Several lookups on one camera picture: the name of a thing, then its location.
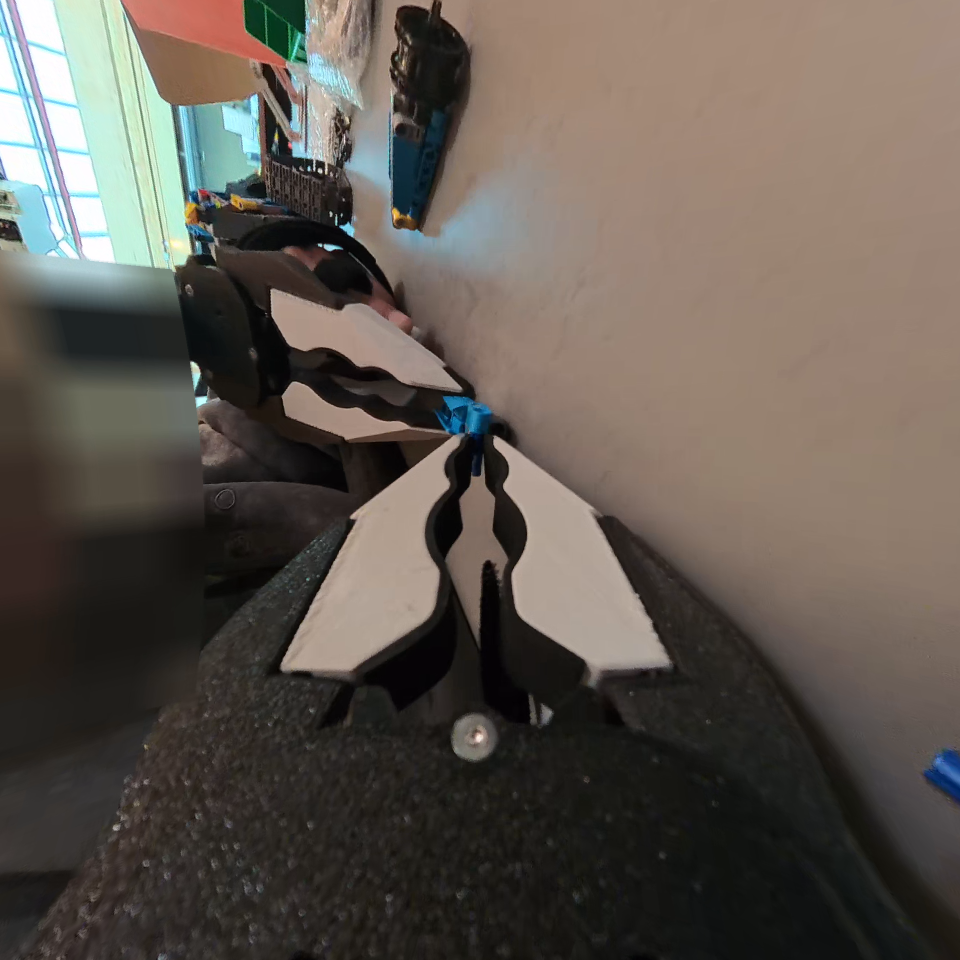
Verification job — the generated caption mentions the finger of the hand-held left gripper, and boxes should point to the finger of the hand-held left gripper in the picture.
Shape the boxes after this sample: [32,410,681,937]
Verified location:
[282,382,453,445]
[268,289,475,399]

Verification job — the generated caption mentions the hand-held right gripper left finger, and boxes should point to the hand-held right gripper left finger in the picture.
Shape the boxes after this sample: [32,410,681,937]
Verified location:
[279,433,466,682]

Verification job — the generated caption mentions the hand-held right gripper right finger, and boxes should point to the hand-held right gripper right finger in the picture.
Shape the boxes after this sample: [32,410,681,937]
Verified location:
[484,435,674,690]

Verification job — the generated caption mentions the wheel and beam assembly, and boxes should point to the wheel and beam assembly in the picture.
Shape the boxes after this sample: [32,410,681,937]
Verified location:
[387,0,472,232]

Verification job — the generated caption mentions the pile of toy bricks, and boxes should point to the pile of toy bricks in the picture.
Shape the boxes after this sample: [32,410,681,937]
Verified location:
[924,748,960,800]

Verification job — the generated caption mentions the grey desk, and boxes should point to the grey desk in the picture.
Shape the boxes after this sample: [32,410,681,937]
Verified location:
[345,0,960,960]

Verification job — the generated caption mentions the person's left hand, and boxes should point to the person's left hand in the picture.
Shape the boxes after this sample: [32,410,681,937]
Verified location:
[366,297,415,336]

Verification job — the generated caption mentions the person's dark clothing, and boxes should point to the person's dark clothing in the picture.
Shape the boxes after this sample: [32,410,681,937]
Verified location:
[196,397,361,601]

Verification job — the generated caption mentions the distant toy brick models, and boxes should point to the distant toy brick models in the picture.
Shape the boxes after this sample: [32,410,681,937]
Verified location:
[183,63,355,245]

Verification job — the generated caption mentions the clear bag with black parts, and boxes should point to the clear bag with black parts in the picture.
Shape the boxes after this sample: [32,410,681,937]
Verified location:
[326,105,357,170]

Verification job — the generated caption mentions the tan cardboard sheet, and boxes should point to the tan cardboard sheet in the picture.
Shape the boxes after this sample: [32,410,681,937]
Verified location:
[135,30,260,106]

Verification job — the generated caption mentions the clear plastic bag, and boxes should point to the clear plastic bag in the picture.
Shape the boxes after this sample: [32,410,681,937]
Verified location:
[303,0,376,110]

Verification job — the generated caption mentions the paned window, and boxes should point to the paned window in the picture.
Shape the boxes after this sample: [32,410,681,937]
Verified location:
[0,0,117,264]

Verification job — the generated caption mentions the green bin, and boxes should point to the green bin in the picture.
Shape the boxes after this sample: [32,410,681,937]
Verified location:
[241,0,309,61]

